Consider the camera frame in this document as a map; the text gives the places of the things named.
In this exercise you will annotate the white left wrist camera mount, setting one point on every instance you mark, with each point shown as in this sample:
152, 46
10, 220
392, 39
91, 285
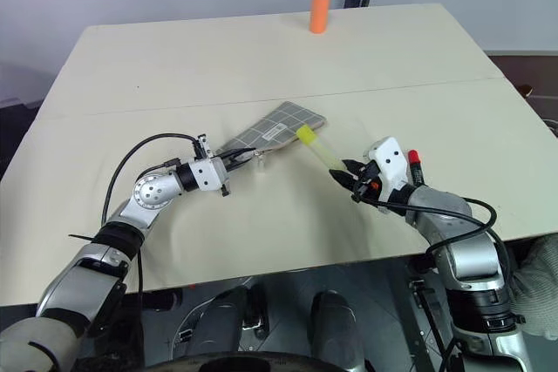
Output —
208, 175

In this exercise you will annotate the metal table frame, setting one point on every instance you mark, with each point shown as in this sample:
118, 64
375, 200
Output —
429, 324

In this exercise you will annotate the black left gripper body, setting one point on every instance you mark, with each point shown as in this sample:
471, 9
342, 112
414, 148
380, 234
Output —
225, 180

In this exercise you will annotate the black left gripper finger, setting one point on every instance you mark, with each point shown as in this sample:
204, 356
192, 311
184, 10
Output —
240, 160
237, 153

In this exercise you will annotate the grey grid pouch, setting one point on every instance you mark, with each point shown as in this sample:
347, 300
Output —
283, 121

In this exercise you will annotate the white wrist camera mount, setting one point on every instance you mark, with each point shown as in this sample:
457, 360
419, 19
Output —
390, 163
208, 175

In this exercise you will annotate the orange foam cylinder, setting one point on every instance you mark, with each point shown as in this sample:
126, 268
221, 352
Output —
319, 12

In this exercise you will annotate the black round disc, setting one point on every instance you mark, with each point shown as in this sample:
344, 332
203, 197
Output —
244, 363

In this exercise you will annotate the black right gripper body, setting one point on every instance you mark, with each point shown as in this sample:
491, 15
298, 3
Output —
368, 189

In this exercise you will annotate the yellow highlighter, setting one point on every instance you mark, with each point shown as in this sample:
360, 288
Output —
324, 154

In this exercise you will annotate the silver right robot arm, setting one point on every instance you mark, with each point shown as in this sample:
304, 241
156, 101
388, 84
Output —
466, 254

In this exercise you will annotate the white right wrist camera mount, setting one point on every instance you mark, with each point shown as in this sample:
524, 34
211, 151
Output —
390, 163

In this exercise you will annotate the white mesh fabric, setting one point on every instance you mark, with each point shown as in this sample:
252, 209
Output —
538, 285

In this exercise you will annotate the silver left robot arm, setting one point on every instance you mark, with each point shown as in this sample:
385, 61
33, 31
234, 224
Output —
148, 193

